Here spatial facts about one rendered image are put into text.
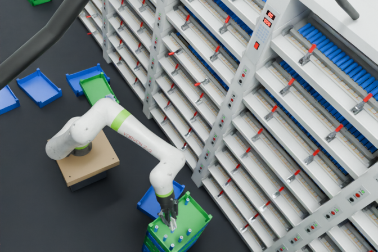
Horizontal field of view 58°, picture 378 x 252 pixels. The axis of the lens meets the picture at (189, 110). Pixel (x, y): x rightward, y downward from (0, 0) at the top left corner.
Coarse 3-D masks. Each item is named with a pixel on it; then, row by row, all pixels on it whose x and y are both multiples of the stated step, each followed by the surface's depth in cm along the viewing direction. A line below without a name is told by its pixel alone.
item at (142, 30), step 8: (112, 0) 255; (120, 0) 254; (120, 8) 248; (128, 8) 250; (120, 16) 253; (128, 16) 247; (136, 16) 244; (128, 24) 244; (136, 24) 243; (144, 24) 239; (136, 32) 240; (144, 32) 239; (152, 32) 235; (144, 40) 236
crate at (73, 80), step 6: (96, 66) 298; (78, 72) 290; (84, 72) 294; (90, 72) 299; (96, 72) 300; (66, 78) 286; (72, 78) 291; (78, 78) 293; (84, 78) 294; (108, 78) 289; (72, 84) 287; (78, 84) 289; (78, 90) 285
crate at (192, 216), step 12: (180, 204) 199; (192, 204) 201; (180, 216) 195; (192, 216) 197; (204, 216) 197; (168, 228) 190; (180, 228) 191; (192, 228) 192; (156, 240) 184; (168, 240) 186
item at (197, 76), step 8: (168, 32) 211; (176, 32) 214; (168, 40) 212; (184, 40) 210; (168, 48) 213; (176, 48) 208; (176, 56) 207; (184, 56) 205; (184, 64) 203; (192, 64) 202; (192, 72) 200; (200, 72) 199; (200, 80) 197; (208, 88) 194; (216, 96) 191; (216, 104) 193
